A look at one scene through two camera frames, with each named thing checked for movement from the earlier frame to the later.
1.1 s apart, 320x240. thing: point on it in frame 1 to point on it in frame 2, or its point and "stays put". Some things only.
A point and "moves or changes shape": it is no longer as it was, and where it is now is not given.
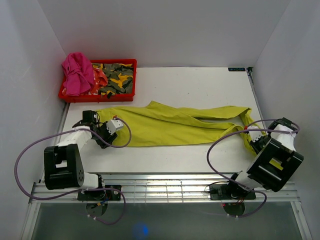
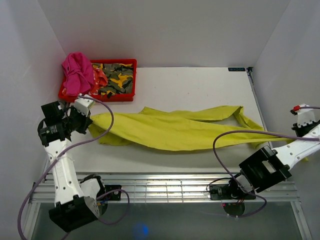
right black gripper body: x=260 y=142 to x=302 y=131
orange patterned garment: x=100 y=80 stays put
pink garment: x=79 y=73 stays put
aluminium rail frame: x=183 y=187 stays put
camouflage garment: x=120 y=77 stays put
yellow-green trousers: x=149 y=123 moves or changes shape
